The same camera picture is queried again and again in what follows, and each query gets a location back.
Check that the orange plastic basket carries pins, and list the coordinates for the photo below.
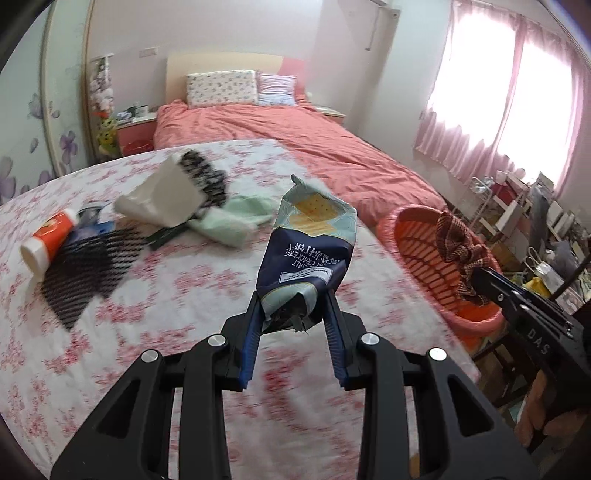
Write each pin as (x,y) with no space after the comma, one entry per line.
(415,249)

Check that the white orange tube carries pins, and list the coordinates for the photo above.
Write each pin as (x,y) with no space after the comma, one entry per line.
(46,240)

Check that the black white dotted cloth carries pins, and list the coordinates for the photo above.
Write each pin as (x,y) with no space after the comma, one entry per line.
(205,180)

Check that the cluttered shelf of boxes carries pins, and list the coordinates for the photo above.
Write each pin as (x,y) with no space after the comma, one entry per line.
(521,207)

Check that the blue plastic wrapper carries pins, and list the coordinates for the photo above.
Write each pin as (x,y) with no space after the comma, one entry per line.
(99,227)

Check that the white wall pipe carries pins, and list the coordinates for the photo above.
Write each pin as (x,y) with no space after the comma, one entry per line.
(371,27)

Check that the red plaid cloth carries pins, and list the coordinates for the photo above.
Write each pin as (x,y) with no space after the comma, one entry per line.
(455,240)

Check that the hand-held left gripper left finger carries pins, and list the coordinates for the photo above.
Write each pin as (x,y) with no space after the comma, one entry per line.
(251,325)

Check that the dark green packet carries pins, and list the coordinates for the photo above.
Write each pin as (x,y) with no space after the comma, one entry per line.
(161,237)

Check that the orange plastic bag liner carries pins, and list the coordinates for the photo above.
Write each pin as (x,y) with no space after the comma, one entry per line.
(480,332)

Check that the bed with pink cover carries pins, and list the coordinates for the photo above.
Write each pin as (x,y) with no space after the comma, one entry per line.
(286,124)

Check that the red floral tablecloth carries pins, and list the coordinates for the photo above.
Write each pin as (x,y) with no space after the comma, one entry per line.
(138,369)

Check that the blue cracker packet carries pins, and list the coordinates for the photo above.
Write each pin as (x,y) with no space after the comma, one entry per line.
(304,258)

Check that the plush toy display tube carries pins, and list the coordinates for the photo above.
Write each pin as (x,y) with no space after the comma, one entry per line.
(102,87)

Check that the pink nightstand with mug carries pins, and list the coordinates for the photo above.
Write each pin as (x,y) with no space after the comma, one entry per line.
(136,131)

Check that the pink curtain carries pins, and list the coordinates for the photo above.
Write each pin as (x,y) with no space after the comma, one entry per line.
(545,92)

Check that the person's right hand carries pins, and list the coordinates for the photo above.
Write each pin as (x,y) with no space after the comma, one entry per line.
(531,410)

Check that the light green cloth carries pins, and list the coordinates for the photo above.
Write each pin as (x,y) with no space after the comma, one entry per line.
(231,221)

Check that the flower print wardrobe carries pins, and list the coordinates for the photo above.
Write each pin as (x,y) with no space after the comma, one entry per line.
(37,115)

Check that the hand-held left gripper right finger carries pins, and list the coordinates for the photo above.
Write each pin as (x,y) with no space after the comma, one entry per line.
(333,333)

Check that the striped pink pillow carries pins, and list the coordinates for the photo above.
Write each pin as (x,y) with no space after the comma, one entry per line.
(277,90)

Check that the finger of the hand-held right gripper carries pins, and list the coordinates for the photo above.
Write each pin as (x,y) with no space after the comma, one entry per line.
(496,286)

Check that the floral print pillow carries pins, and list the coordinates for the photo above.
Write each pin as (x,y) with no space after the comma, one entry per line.
(221,87)

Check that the white gift bag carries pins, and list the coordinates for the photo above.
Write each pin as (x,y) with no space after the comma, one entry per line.
(547,274)

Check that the white wall socket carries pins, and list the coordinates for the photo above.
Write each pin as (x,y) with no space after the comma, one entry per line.
(148,50)

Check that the white paper bag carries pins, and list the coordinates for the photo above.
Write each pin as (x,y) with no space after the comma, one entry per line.
(161,198)

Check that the green plush toy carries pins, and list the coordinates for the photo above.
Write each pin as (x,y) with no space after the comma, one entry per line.
(107,136)

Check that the black mesh cloth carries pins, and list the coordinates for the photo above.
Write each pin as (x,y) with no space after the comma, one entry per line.
(87,272)

